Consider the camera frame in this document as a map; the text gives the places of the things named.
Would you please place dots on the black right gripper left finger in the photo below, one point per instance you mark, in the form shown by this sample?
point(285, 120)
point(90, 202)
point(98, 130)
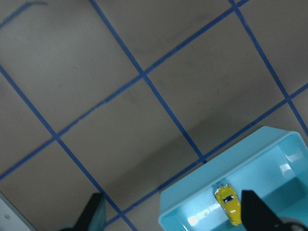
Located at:
point(93, 216)

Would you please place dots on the light blue plastic bin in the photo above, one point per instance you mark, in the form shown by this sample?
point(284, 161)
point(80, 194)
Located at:
point(272, 162)

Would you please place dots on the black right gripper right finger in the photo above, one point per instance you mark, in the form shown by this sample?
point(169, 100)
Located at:
point(257, 216)

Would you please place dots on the yellow toy beetle car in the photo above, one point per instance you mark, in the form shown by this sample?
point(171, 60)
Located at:
point(228, 199)

